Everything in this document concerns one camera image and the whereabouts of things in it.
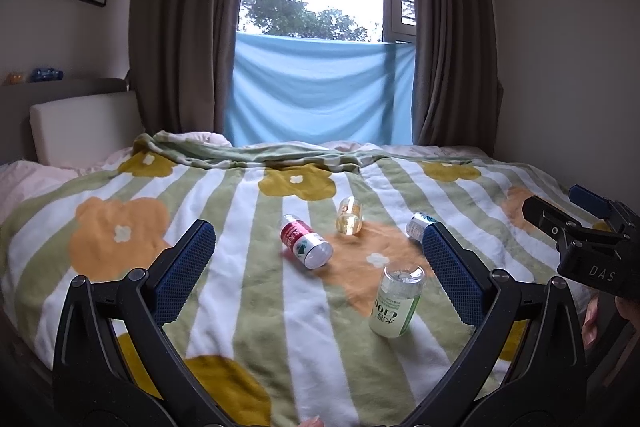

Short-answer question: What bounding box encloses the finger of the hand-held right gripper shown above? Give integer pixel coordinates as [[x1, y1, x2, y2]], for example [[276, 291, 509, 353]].
[[522, 196, 585, 254], [568, 184, 623, 222]]

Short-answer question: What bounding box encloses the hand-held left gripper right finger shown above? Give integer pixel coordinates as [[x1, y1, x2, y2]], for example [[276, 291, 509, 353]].
[[400, 223, 589, 427]]

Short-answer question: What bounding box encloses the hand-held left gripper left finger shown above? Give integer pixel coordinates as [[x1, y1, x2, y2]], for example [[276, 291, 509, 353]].
[[51, 219, 236, 427]]

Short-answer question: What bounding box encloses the person's right hand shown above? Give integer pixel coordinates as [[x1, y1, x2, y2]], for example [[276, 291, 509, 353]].
[[581, 297, 600, 350]]

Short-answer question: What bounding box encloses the blue silver can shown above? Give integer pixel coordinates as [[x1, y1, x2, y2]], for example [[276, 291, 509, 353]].
[[405, 212, 442, 241]]

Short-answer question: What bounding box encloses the green label clear bottle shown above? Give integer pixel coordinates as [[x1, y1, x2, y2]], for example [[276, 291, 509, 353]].
[[368, 263, 426, 339]]

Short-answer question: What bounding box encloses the floral striped blanket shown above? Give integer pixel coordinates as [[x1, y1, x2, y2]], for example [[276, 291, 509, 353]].
[[0, 132, 618, 427]]

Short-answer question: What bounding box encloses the clear yellow bottle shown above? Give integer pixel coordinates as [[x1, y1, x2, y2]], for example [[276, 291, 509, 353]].
[[336, 196, 365, 237]]

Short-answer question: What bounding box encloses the red label bottle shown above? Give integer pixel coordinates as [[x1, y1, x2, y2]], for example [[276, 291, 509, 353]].
[[280, 214, 334, 270]]

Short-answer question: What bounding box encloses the white headboard cushion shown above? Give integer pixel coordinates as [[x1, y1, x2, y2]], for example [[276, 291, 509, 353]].
[[29, 91, 147, 168]]

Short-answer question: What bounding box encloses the brown curtain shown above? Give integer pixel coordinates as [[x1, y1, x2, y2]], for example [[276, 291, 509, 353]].
[[406, 0, 506, 158], [128, 0, 257, 146]]

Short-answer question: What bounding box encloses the beige headboard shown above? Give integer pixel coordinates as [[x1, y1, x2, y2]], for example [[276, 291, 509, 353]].
[[0, 78, 133, 168]]

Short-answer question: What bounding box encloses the light blue cloth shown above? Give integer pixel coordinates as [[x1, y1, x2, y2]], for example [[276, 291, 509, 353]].
[[223, 32, 417, 146]]

